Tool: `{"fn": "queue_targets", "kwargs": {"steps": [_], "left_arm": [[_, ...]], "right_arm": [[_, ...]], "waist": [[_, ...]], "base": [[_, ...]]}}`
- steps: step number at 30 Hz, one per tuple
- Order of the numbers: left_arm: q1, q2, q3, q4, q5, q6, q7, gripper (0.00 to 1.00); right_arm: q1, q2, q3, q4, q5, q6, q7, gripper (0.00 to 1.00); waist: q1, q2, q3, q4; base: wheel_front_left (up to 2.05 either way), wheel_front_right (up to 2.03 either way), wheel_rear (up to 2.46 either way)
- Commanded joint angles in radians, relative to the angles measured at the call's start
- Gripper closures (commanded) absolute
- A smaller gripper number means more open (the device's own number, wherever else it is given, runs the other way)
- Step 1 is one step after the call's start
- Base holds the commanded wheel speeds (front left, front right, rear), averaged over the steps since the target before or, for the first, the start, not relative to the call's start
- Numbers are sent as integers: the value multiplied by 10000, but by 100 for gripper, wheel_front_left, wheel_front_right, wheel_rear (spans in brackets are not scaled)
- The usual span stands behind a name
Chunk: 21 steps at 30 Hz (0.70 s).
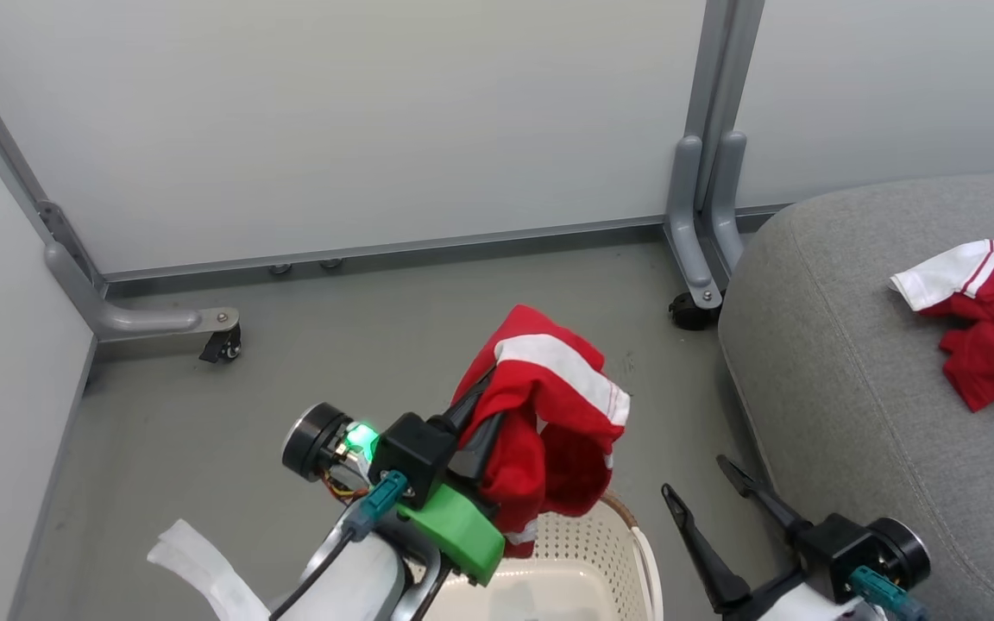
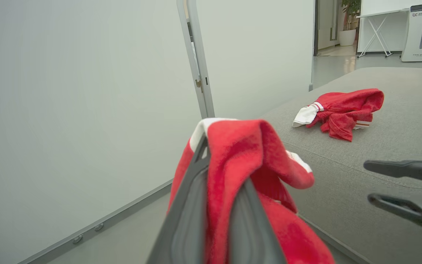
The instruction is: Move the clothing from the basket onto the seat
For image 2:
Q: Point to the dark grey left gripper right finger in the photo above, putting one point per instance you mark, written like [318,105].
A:
[251,227]

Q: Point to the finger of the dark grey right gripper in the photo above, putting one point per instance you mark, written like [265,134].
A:
[412,213]
[412,169]

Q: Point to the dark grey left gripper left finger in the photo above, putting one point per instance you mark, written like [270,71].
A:
[187,205]

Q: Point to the red garment white trim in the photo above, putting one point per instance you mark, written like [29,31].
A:
[236,150]

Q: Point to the red shorts white striped waistband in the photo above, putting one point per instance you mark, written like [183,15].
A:
[346,108]

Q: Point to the white folding table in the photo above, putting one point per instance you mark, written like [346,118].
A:
[377,29]

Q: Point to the potted green plant white pot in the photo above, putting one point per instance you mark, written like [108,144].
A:
[349,25]

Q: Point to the grey partition bottom rail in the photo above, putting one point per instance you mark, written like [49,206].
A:
[101,223]

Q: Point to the small metal rail foot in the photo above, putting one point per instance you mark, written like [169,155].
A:
[77,239]
[99,226]

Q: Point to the grey partition end post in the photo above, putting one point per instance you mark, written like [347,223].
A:
[313,44]

